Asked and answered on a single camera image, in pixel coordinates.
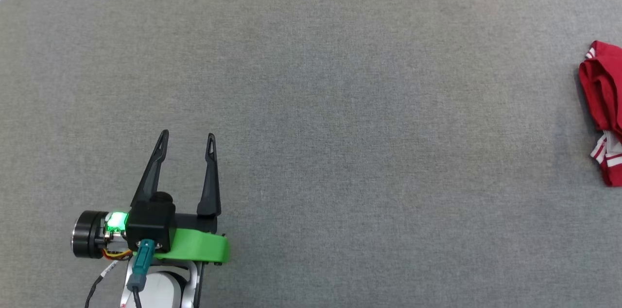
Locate teal connector with black cable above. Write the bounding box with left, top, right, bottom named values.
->
left=126, top=239, right=156, bottom=308

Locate thin black cable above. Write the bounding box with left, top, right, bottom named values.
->
left=85, top=259, right=120, bottom=308

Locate red white basketball jersey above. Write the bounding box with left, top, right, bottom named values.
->
left=578, top=40, right=622, bottom=187

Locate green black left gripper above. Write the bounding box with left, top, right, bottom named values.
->
left=73, top=129, right=230, bottom=265

